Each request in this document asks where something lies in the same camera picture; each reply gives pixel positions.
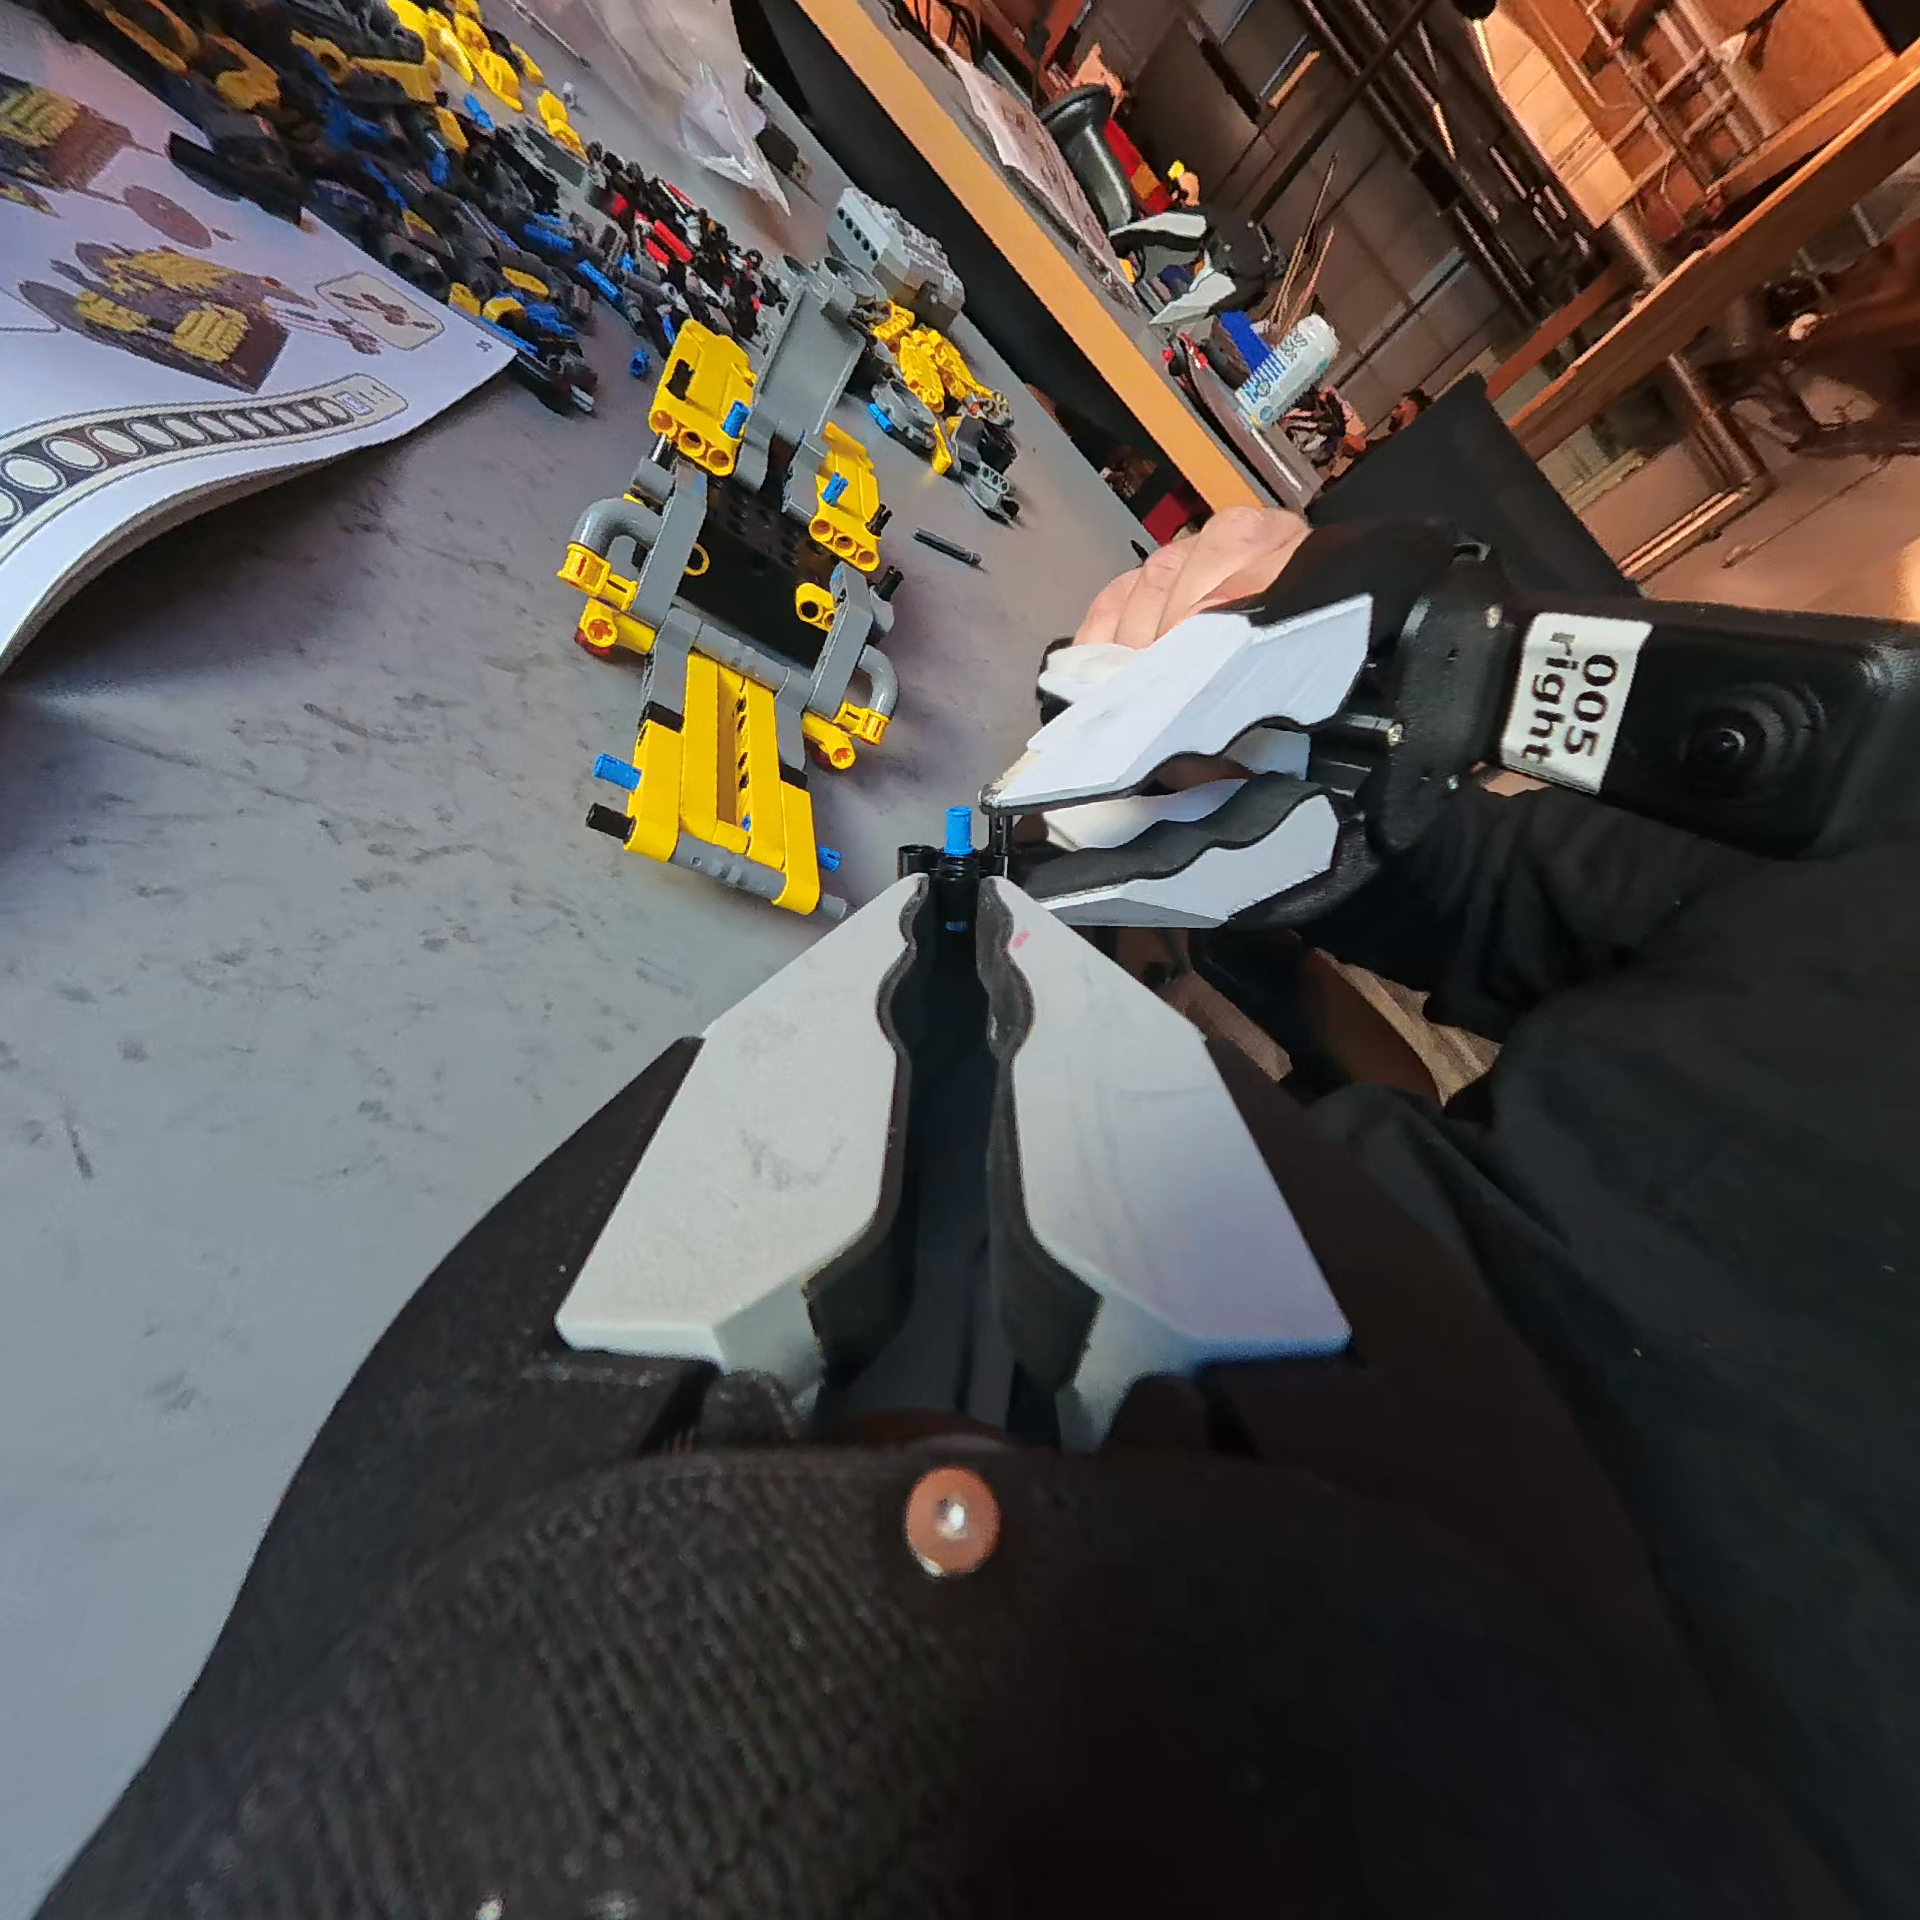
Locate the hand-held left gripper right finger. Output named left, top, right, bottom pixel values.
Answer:
left=975, top=874, right=1352, bottom=1450

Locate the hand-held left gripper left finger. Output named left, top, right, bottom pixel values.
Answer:
left=556, top=874, right=923, bottom=1375

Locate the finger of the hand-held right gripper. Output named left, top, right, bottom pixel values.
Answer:
left=982, top=593, right=1375, bottom=819
left=1030, top=774, right=1346, bottom=932

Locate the black connector piece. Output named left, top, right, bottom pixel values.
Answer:
left=896, top=806, right=1010, bottom=932

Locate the person's right forearm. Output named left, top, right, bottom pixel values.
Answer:
left=1296, top=376, right=1599, bottom=602

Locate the grey desk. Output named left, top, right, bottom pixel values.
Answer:
left=0, top=0, right=1187, bottom=1801

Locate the person's right hand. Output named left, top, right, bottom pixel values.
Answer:
left=1072, top=508, right=1309, bottom=649

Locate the white wipes canister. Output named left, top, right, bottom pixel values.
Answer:
left=1236, top=316, right=1341, bottom=430

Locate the yellow grey brick vehicle model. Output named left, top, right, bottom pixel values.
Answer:
left=558, top=278, right=909, bottom=921

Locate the person's black jacket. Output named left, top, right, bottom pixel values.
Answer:
left=1288, top=780, right=1920, bottom=1920

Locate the dark table with wooden edge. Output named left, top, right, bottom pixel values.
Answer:
left=736, top=0, right=1322, bottom=519

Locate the black rounded device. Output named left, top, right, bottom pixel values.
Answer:
left=1042, top=82, right=1150, bottom=227

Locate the printed paper sheet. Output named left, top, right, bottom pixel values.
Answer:
left=960, top=59, right=1085, bottom=185

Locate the crumpled clear plastic bag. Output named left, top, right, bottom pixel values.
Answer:
left=682, top=59, right=797, bottom=214

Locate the pile of loose building pieces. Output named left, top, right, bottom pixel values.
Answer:
left=37, top=0, right=1024, bottom=523

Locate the open instruction booklet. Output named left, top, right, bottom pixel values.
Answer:
left=0, top=24, right=519, bottom=678

